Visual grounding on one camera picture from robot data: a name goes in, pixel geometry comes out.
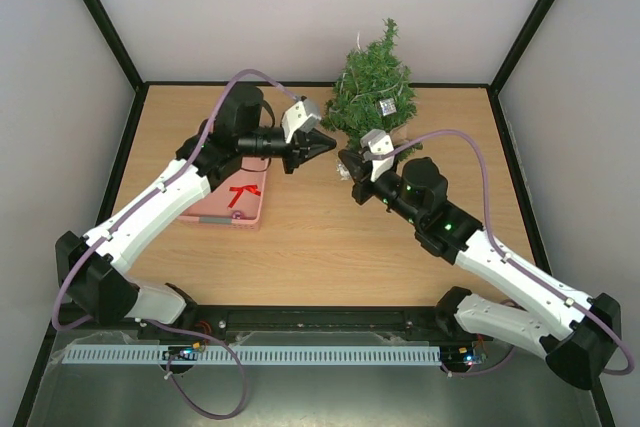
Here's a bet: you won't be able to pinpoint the silver reindeer ornament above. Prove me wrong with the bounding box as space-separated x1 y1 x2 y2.
336 160 351 181

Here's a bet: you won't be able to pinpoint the beige felt ornament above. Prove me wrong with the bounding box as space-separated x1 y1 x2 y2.
390 124 411 149

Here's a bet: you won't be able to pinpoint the clear led string lights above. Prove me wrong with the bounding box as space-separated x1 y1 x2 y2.
324 31 409 121

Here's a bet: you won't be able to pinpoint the silver gift box ornament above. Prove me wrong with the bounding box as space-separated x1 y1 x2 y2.
378 98 397 117

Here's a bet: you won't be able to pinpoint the small green christmas tree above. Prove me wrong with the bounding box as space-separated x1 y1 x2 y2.
318 17 424 153

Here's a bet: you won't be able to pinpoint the pink plastic basket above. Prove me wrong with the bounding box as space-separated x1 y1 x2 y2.
178 158 271 230

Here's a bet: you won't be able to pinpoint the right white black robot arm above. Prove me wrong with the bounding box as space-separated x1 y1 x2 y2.
339 149 621 390

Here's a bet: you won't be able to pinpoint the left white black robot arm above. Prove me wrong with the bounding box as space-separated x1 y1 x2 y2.
52 83 336 329

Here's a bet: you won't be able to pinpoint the red ribbon bow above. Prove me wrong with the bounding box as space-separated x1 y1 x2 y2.
228 184 262 209

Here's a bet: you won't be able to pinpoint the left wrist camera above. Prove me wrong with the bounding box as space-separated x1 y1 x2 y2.
281 97 321 144

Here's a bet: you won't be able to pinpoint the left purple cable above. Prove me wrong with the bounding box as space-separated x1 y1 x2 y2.
51 69 306 331

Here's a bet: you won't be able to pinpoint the black frame rail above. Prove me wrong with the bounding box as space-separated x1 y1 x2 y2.
134 304 551 346

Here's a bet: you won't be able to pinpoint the purple cable loop front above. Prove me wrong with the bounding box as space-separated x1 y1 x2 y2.
162 330 249 420

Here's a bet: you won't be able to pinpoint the light blue cable duct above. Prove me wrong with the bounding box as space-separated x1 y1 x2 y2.
61 344 441 366

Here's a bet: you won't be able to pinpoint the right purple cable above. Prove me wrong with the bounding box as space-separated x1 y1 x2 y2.
389 129 636 377

